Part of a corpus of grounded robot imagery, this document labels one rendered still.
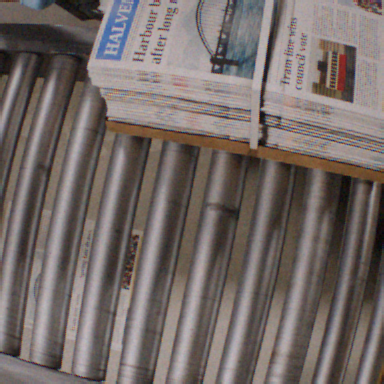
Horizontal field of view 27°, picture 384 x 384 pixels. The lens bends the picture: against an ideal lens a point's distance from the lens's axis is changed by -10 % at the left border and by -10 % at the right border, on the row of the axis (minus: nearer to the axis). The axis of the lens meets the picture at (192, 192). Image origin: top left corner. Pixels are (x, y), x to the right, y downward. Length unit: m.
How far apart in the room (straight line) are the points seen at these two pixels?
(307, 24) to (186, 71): 0.15
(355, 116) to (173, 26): 0.22
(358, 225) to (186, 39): 0.35
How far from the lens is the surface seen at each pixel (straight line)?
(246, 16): 0.94
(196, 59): 0.91
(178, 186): 1.11
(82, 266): 1.91
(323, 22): 0.95
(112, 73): 0.93
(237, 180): 1.11
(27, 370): 1.10
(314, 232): 1.10
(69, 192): 1.12
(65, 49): 1.20
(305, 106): 0.91
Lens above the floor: 1.87
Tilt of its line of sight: 75 degrees down
